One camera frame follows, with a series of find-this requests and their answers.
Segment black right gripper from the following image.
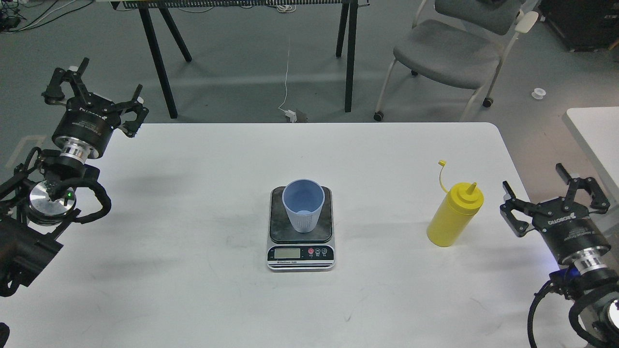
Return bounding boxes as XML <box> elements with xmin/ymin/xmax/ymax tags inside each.
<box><xmin>500</xmin><ymin>163</ymin><xmax>612</xmax><ymax>265</ymax></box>

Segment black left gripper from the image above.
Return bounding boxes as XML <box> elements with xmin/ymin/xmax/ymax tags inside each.
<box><xmin>41</xmin><ymin>57</ymin><xmax>149</xmax><ymax>159</ymax></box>

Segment yellow squeeze bottle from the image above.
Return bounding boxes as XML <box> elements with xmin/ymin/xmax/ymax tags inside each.
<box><xmin>426</xmin><ymin>160</ymin><xmax>485</xmax><ymax>247</ymax></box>

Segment blue ribbed plastic cup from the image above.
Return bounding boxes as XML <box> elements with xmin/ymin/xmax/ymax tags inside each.
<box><xmin>281</xmin><ymin>179</ymin><xmax>325</xmax><ymax>233</ymax></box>

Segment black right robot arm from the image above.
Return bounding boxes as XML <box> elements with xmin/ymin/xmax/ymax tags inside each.
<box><xmin>500</xmin><ymin>163</ymin><xmax>619</xmax><ymax>348</ymax></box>

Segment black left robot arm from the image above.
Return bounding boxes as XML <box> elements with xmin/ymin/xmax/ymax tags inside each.
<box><xmin>0</xmin><ymin>58</ymin><xmax>149</xmax><ymax>297</ymax></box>

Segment digital kitchen scale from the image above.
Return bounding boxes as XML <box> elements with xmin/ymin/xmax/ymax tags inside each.
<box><xmin>266</xmin><ymin>187</ymin><xmax>336</xmax><ymax>272</ymax></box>

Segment white side table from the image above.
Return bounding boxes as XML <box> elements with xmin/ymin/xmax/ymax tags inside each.
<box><xmin>563</xmin><ymin>106</ymin><xmax>619</xmax><ymax>200</ymax></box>

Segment small white spool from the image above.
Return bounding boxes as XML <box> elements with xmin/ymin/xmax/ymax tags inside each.
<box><xmin>531</xmin><ymin>87</ymin><xmax>546</xmax><ymax>101</ymax></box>

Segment black cabinet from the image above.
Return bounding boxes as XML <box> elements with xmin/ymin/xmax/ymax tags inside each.
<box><xmin>539</xmin><ymin>0</ymin><xmax>619</xmax><ymax>53</ymax></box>

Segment grey office chair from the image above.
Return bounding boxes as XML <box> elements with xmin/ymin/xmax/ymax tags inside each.
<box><xmin>373</xmin><ymin>0</ymin><xmax>539</xmax><ymax>122</ymax></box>

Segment black trestle table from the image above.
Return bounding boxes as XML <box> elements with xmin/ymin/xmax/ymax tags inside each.
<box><xmin>111</xmin><ymin>0</ymin><xmax>370</xmax><ymax>123</ymax></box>

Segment cables on floor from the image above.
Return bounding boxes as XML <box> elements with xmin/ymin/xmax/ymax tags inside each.
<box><xmin>0</xmin><ymin>0</ymin><xmax>95</xmax><ymax>34</ymax></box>

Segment white cable with plug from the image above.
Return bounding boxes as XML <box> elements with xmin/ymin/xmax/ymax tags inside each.
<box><xmin>278</xmin><ymin>36</ymin><xmax>308</xmax><ymax>123</ymax></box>

